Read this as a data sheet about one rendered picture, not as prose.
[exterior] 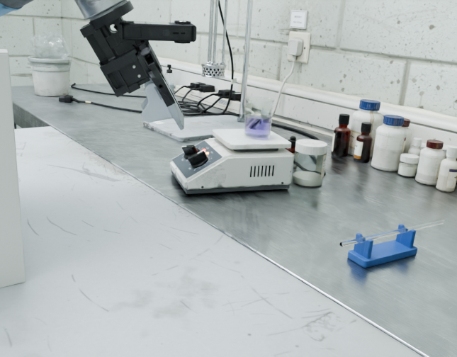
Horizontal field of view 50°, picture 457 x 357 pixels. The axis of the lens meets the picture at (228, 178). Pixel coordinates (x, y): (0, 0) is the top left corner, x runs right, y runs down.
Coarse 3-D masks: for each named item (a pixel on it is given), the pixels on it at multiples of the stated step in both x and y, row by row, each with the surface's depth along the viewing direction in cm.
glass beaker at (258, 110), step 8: (248, 96) 91; (256, 96) 91; (264, 96) 91; (272, 96) 90; (248, 104) 88; (256, 104) 87; (264, 104) 87; (272, 104) 88; (248, 112) 88; (256, 112) 87; (264, 112) 87; (272, 112) 89; (248, 120) 89; (256, 120) 88; (264, 120) 88; (248, 128) 89; (256, 128) 88; (264, 128) 88; (248, 136) 89; (256, 136) 89; (264, 136) 89
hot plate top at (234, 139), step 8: (216, 136) 91; (224, 136) 90; (232, 136) 90; (240, 136) 91; (272, 136) 92; (280, 136) 93; (232, 144) 85; (240, 144) 85; (248, 144) 85; (256, 144) 86; (264, 144) 86; (272, 144) 87; (280, 144) 87; (288, 144) 88
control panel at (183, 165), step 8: (200, 144) 94; (208, 144) 92; (208, 152) 89; (216, 152) 87; (176, 160) 93; (184, 160) 91; (208, 160) 86; (216, 160) 85; (184, 168) 88; (192, 168) 86; (200, 168) 85
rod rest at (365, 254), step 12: (372, 240) 63; (396, 240) 69; (408, 240) 67; (360, 252) 64; (372, 252) 65; (384, 252) 66; (396, 252) 66; (408, 252) 67; (360, 264) 64; (372, 264) 64
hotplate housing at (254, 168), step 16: (224, 144) 91; (224, 160) 84; (240, 160) 85; (256, 160) 86; (272, 160) 87; (288, 160) 88; (176, 176) 89; (192, 176) 84; (208, 176) 84; (224, 176) 85; (240, 176) 86; (256, 176) 87; (272, 176) 88; (288, 176) 89; (192, 192) 84; (208, 192) 85
